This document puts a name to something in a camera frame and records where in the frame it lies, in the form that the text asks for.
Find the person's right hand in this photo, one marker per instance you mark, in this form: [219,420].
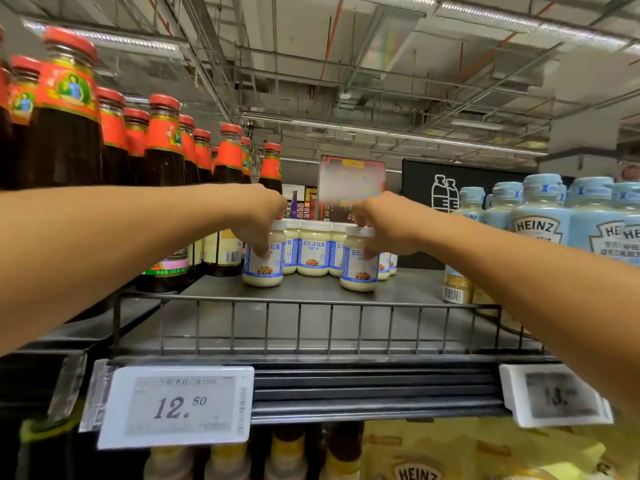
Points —
[400,224]

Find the person's left hand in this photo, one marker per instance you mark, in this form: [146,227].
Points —
[255,209]

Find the person's right fingers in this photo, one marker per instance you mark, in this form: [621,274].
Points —
[372,247]

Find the person's left fingers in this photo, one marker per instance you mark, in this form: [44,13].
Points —
[261,239]

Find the blue label dressing jar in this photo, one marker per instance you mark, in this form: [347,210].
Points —
[264,272]
[358,274]

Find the person's left forearm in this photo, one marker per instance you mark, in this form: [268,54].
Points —
[100,244]

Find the person's right forearm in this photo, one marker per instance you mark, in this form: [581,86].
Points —
[540,294]

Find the colourful background product boxes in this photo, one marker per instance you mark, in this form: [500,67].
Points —
[302,204]

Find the row of white dressing jars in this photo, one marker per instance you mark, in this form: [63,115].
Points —
[314,252]

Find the red purple sign card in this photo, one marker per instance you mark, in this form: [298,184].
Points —
[350,182]

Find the black sign with bottle drawing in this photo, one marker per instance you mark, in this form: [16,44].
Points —
[420,177]

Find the long ceiling light strip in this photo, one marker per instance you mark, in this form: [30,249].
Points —
[400,134]
[525,24]
[110,39]

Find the grey metal shelf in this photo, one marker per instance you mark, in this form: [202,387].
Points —
[350,389]

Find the group of pale blue bottles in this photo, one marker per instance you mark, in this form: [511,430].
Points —
[542,224]

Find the white electronic price tag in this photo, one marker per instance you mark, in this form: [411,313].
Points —
[175,407]
[557,396]

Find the yellow cap sauce bottle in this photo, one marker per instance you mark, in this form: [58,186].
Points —
[228,462]
[286,454]
[342,452]
[169,464]

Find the row of dark sauce bottles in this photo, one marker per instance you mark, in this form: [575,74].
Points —
[70,139]

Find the pile of yellow packets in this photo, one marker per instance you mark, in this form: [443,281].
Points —
[500,452]

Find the clear plastic tag holder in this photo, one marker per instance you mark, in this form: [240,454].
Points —
[67,384]

